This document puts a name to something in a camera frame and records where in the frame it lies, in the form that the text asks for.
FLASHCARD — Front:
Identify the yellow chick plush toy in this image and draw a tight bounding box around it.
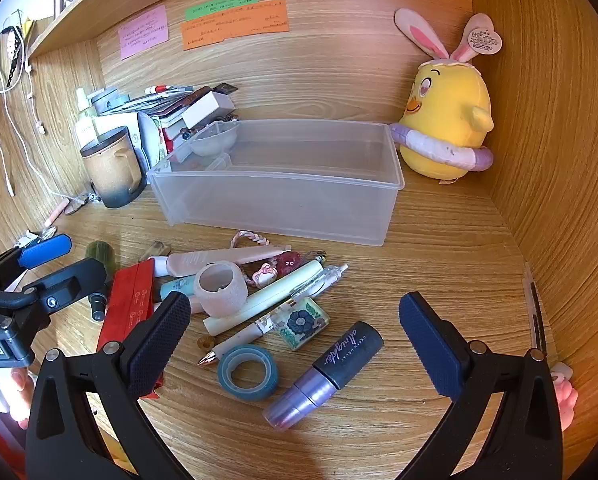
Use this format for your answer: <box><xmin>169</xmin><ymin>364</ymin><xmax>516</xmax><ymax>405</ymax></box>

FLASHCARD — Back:
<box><xmin>390</xmin><ymin>8</ymin><xmax>504</xmax><ymax>184</ymax></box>

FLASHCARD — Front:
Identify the white bandage roll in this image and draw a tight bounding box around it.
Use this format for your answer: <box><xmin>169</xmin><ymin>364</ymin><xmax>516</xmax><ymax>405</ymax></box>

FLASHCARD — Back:
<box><xmin>194</xmin><ymin>260</ymin><xmax>250</xmax><ymax>318</ymax></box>

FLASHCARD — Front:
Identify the brown ceramic mug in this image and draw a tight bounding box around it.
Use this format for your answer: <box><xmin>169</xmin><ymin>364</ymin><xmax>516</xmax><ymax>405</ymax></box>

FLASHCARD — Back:
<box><xmin>80</xmin><ymin>126</ymin><xmax>147</xmax><ymax>209</ymax></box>

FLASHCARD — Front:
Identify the pink cream tube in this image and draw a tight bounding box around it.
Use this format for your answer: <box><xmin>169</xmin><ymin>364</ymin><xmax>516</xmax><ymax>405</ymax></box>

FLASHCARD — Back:
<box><xmin>151</xmin><ymin>245</ymin><xmax>292</xmax><ymax>279</ymax></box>

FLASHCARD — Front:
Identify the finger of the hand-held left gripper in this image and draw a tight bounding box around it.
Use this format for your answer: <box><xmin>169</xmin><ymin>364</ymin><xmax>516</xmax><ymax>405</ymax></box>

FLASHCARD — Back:
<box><xmin>0</xmin><ymin>233</ymin><xmax>74</xmax><ymax>292</ymax></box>
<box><xmin>9</xmin><ymin>258</ymin><xmax>112</xmax><ymax>330</ymax></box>

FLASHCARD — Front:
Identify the purple tube with black cap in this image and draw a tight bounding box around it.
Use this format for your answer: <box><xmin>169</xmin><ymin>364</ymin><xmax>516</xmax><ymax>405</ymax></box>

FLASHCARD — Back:
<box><xmin>262</xmin><ymin>321</ymin><xmax>384</xmax><ymax>431</ymax></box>

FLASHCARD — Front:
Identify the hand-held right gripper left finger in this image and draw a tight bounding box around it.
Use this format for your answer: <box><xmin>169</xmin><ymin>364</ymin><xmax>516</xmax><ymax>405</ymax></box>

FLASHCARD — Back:
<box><xmin>26</xmin><ymin>291</ymin><xmax>192</xmax><ymax>480</ymax></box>

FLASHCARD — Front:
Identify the person's left hand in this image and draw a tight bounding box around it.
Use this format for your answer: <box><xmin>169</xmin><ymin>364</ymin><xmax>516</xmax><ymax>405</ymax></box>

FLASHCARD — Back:
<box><xmin>8</xmin><ymin>366</ymin><xmax>36</xmax><ymax>432</ymax></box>

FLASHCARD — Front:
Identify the grey curved case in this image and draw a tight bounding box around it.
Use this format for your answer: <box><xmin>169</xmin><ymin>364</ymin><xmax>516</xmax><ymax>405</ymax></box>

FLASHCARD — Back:
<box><xmin>136</xmin><ymin>111</ymin><xmax>162</xmax><ymax>171</ymax></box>

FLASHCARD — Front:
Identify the green sticky note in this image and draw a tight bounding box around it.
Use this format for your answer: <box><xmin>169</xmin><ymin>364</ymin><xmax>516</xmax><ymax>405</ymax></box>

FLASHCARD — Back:
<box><xmin>185</xmin><ymin>0</ymin><xmax>258</xmax><ymax>21</ymax></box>

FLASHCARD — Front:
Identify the white rectangular box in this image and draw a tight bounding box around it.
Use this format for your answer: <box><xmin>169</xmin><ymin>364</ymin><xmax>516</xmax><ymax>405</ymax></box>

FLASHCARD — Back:
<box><xmin>181</xmin><ymin>91</ymin><xmax>234</xmax><ymax>128</ymax></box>

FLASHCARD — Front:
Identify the white floral pen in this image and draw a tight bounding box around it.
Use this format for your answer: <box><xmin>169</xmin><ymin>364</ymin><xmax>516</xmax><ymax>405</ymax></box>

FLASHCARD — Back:
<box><xmin>196</xmin><ymin>305</ymin><xmax>300</xmax><ymax>368</ymax></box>

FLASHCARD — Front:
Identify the white cable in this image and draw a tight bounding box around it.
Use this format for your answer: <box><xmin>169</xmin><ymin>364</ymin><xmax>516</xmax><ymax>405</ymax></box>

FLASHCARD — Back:
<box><xmin>0</xmin><ymin>10</ymin><xmax>80</xmax><ymax>202</ymax></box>

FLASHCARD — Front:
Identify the clear plastic storage box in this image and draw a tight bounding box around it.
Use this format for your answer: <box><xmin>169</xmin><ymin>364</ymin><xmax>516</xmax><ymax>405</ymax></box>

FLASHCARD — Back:
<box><xmin>146</xmin><ymin>119</ymin><xmax>404</xmax><ymax>247</ymax></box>

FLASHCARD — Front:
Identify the blue tape roll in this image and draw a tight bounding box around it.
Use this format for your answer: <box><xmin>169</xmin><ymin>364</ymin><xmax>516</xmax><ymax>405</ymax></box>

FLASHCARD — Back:
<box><xmin>216</xmin><ymin>344</ymin><xmax>280</xmax><ymax>402</ymax></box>

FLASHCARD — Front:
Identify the black chain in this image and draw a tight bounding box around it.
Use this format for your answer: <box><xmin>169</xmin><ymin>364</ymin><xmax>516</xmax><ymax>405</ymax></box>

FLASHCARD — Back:
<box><xmin>1</xmin><ymin>25</ymin><xmax>22</xmax><ymax>92</ymax></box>

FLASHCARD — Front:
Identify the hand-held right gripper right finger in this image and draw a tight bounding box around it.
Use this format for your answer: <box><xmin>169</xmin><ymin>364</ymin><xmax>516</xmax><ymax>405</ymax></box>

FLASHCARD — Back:
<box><xmin>398</xmin><ymin>291</ymin><xmax>564</xmax><ymax>480</ymax></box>

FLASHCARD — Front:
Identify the pale green tube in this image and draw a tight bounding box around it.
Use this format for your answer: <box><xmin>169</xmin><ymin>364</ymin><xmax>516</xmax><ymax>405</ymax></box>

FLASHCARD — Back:
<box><xmin>202</xmin><ymin>258</ymin><xmax>324</xmax><ymax>337</ymax></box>

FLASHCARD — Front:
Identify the orange sticky note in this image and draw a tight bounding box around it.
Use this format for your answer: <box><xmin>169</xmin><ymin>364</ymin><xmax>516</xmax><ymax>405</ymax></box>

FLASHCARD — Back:
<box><xmin>181</xmin><ymin>0</ymin><xmax>290</xmax><ymax>52</ymax></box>

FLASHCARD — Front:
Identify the floral resin tile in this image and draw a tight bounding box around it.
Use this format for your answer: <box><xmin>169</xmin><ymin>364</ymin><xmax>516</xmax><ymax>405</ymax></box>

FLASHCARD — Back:
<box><xmin>276</xmin><ymin>297</ymin><xmax>330</xmax><ymax>348</ymax></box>

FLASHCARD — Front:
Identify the clear bowl of marbles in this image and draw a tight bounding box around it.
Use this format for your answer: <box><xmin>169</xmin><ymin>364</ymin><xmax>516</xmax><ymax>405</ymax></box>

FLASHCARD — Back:
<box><xmin>188</xmin><ymin>121</ymin><xmax>240</xmax><ymax>157</ymax></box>

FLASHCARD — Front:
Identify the light blue tube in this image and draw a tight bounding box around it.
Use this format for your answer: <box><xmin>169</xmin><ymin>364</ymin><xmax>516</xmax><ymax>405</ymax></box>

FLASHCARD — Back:
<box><xmin>160</xmin><ymin>276</ymin><xmax>198</xmax><ymax>306</ymax></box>

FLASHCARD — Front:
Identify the pink sticky note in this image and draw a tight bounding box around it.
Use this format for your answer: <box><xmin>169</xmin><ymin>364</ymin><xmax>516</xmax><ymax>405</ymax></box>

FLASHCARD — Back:
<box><xmin>118</xmin><ymin>5</ymin><xmax>170</xmax><ymax>61</ymax></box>

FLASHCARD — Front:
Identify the red box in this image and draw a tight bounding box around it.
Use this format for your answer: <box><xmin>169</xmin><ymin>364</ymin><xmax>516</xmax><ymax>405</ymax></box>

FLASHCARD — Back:
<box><xmin>96</xmin><ymin>262</ymin><xmax>166</xmax><ymax>401</ymax></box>

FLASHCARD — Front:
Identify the pink white braided bracelet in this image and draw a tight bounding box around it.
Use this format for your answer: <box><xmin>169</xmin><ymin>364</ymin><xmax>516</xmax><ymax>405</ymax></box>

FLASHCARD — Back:
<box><xmin>229</xmin><ymin>230</ymin><xmax>272</xmax><ymax>249</ymax></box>

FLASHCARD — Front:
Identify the stack of books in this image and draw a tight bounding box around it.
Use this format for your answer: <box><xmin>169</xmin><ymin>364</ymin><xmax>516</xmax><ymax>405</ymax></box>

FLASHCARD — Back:
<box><xmin>91</xmin><ymin>82</ymin><xmax>240</xmax><ymax>157</ymax></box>

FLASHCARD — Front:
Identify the red fuzzy charm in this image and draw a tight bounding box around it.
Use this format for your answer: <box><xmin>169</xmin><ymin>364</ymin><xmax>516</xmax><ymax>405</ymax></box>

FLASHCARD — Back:
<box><xmin>271</xmin><ymin>252</ymin><xmax>298</xmax><ymax>277</ymax></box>

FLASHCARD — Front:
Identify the dark green glass bottle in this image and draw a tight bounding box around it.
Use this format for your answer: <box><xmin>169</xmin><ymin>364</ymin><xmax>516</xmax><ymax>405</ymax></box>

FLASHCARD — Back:
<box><xmin>85</xmin><ymin>241</ymin><xmax>117</xmax><ymax>322</ymax></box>

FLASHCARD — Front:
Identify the pale spray bottle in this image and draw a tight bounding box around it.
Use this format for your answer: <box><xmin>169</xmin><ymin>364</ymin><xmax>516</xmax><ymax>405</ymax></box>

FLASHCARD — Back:
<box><xmin>74</xmin><ymin>88</ymin><xmax>102</xmax><ymax>147</ymax></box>

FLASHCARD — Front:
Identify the pink soft toy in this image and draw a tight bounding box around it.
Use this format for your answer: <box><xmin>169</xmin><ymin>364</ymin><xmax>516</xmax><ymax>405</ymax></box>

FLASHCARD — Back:
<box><xmin>549</xmin><ymin>362</ymin><xmax>578</xmax><ymax>432</ymax></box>

